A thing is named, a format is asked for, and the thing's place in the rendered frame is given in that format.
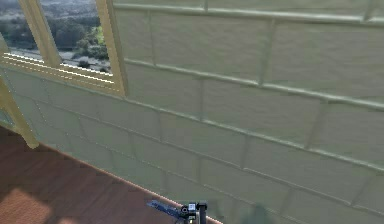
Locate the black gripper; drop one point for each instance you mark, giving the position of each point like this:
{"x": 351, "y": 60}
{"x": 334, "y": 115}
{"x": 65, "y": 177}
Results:
{"x": 184, "y": 213}

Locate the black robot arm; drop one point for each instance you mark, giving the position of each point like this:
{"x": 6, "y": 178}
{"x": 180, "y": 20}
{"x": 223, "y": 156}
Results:
{"x": 201, "y": 213}

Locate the yellow framed window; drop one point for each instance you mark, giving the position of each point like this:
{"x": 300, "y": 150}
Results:
{"x": 113, "y": 50}

